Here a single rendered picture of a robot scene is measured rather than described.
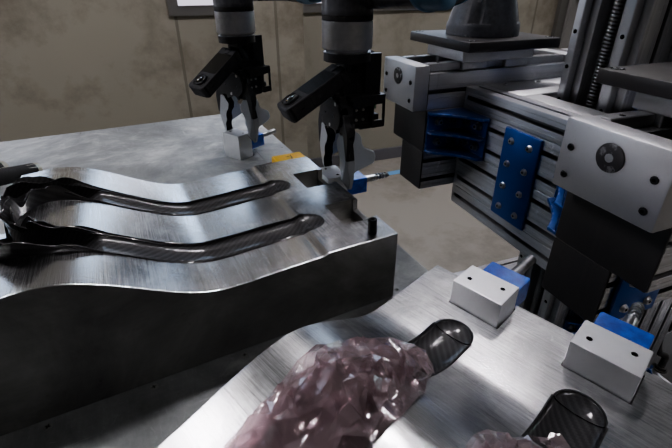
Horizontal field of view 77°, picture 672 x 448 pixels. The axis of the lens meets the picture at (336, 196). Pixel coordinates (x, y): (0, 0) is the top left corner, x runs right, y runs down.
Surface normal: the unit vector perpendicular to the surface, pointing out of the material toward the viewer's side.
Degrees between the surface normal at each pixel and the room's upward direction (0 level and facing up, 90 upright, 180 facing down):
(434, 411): 25
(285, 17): 90
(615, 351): 0
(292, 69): 90
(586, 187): 90
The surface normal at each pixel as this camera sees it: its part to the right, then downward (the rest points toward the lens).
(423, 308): 0.00, -0.89
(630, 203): -0.93, 0.16
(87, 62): 0.36, 0.43
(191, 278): 0.30, -0.91
